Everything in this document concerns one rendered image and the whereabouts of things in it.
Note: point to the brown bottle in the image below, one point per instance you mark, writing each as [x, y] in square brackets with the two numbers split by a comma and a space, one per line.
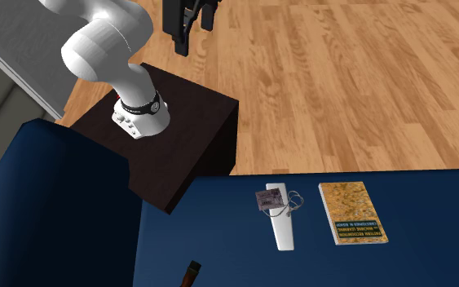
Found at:
[190, 275]

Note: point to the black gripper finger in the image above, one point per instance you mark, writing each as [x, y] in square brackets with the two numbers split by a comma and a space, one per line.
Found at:
[208, 18]
[180, 37]

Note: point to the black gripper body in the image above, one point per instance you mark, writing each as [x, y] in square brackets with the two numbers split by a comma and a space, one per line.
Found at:
[173, 4]

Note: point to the dark brown robot stand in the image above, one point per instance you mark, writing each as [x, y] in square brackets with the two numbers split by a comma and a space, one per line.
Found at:
[189, 135]

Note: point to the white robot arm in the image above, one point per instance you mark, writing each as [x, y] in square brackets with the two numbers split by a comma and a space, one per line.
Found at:
[106, 43]

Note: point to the grey white table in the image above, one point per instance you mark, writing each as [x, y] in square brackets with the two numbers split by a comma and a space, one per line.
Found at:
[18, 35]

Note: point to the white remote control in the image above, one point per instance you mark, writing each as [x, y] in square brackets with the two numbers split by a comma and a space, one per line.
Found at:
[284, 234]

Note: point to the yellow patterned book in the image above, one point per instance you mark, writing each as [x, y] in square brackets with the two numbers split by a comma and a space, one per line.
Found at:
[352, 206]

